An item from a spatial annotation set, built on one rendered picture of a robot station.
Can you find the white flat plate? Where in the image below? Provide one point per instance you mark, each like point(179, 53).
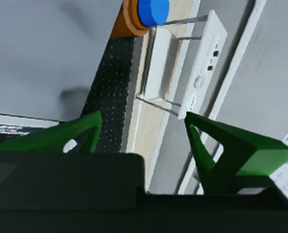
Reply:
point(69, 145)

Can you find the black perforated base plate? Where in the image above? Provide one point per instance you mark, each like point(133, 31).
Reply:
point(109, 95)

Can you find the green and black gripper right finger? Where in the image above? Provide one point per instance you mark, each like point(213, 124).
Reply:
point(245, 153)

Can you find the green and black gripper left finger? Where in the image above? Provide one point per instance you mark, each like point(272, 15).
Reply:
point(54, 138)

